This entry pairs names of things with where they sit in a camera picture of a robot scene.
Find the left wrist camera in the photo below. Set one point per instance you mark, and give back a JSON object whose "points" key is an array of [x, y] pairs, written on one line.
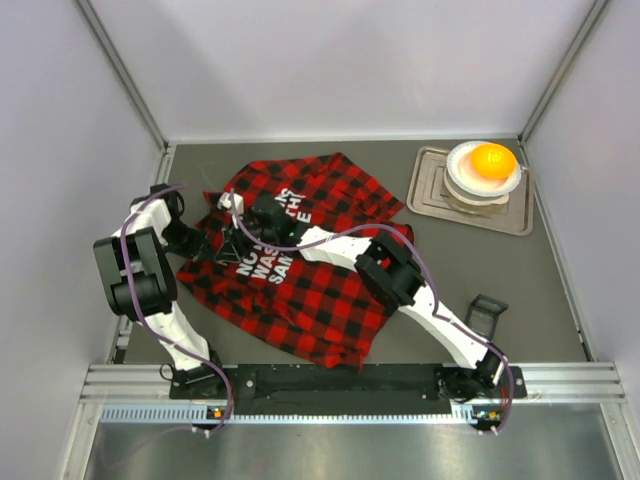
{"points": [[171, 194]]}

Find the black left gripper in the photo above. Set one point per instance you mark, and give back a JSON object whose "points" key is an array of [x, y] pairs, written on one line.
{"points": [[198, 242]]}

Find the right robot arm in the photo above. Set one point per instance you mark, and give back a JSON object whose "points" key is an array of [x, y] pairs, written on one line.
{"points": [[391, 268]]}

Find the stack of white paper plates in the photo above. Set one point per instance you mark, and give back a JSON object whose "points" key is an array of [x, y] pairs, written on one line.
{"points": [[469, 187]]}

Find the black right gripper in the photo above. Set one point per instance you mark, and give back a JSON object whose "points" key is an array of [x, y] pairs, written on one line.
{"points": [[238, 233]]}

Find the red black plaid shirt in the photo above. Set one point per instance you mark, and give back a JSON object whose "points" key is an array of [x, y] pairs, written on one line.
{"points": [[313, 310]]}

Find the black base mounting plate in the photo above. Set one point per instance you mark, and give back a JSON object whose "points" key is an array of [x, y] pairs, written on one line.
{"points": [[379, 389]]}

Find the orange ball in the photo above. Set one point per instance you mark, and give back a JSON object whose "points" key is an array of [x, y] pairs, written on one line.
{"points": [[493, 161]]}

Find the perforated cable duct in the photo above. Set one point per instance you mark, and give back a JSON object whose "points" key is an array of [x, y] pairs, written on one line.
{"points": [[205, 415]]}

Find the black metal bracket stand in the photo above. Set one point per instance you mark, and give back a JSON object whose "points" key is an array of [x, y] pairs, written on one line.
{"points": [[483, 315]]}

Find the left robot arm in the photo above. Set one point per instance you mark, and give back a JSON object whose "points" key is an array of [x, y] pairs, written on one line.
{"points": [[140, 285]]}

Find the metal tray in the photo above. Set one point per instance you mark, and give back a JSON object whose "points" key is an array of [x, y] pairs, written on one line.
{"points": [[433, 193]]}

